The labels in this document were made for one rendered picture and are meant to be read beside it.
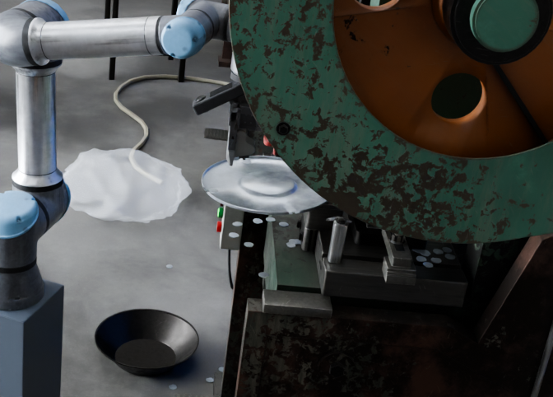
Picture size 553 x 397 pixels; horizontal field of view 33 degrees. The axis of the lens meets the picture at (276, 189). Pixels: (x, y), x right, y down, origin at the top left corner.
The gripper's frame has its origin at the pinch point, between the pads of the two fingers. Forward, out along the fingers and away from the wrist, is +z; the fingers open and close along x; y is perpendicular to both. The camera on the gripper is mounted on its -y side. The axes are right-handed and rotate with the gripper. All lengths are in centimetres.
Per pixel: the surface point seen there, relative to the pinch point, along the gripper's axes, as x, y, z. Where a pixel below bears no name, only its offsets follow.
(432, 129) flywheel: -40, 32, -27
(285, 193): -5.3, 12.9, 4.2
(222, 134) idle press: 179, 4, 67
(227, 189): -4.4, 0.4, 5.2
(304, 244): -4.7, 18.8, 16.5
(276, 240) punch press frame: -0.3, 13.0, 18.6
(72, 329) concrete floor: 52, -39, 83
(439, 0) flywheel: -42, 29, -49
